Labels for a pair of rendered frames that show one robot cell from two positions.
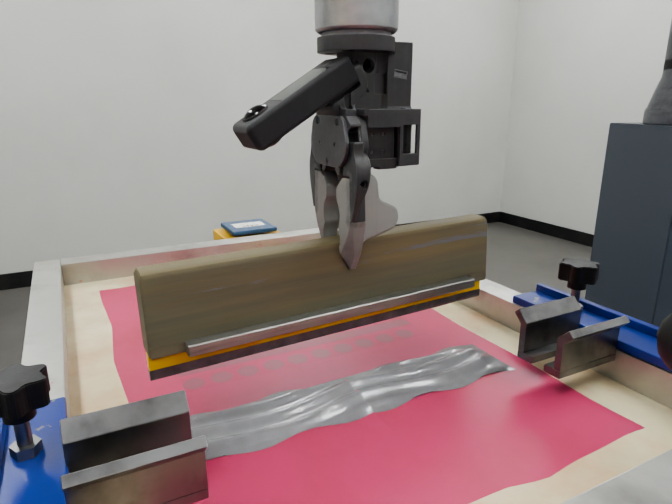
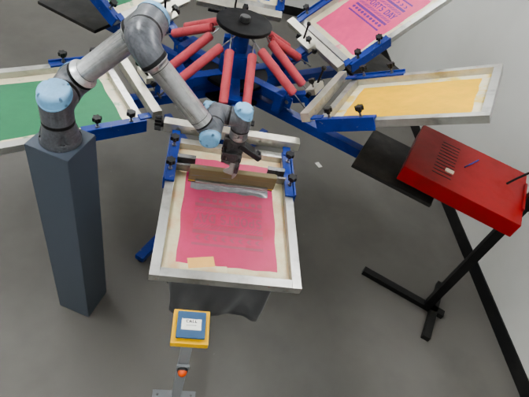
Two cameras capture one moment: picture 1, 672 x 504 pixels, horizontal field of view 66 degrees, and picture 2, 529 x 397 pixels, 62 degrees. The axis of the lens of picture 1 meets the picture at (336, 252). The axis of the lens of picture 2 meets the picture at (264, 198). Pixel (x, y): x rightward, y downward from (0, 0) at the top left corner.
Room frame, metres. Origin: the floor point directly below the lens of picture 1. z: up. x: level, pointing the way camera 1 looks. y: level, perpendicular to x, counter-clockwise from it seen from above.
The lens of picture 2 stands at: (1.82, 0.45, 2.41)
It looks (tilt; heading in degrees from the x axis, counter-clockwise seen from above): 45 degrees down; 192
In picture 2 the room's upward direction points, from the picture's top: 18 degrees clockwise
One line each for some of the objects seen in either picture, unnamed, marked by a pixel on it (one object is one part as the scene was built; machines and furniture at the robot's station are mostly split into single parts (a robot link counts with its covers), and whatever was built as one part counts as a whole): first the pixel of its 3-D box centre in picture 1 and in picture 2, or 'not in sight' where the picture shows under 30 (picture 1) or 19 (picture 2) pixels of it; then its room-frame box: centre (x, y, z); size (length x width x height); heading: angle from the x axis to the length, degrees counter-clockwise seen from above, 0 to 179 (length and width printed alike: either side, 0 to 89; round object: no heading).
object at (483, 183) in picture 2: not in sight; (463, 176); (-0.29, 0.98, 1.06); 0.61 x 0.46 x 0.12; 87
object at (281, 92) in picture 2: not in sight; (234, 73); (-0.36, -0.44, 0.99); 0.82 x 0.79 x 0.12; 27
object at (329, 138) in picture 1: (362, 106); (233, 148); (0.51, -0.02, 1.23); 0.09 x 0.08 x 0.12; 118
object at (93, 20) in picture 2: not in sight; (143, 39); (-0.39, -1.11, 0.91); 1.34 x 0.41 x 0.08; 87
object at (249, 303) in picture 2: not in sight; (219, 293); (0.84, 0.18, 0.74); 0.45 x 0.03 x 0.43; 117
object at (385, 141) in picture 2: not in sight; (328, 134); (-0.33, 0.23, 0.91); 1.34 x 0.41 x 0.08; 87
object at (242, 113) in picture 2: not in sight; (241, 117); (0.51, -0.02, 1.39); 0.09 x 0.08 x 0.11; 111
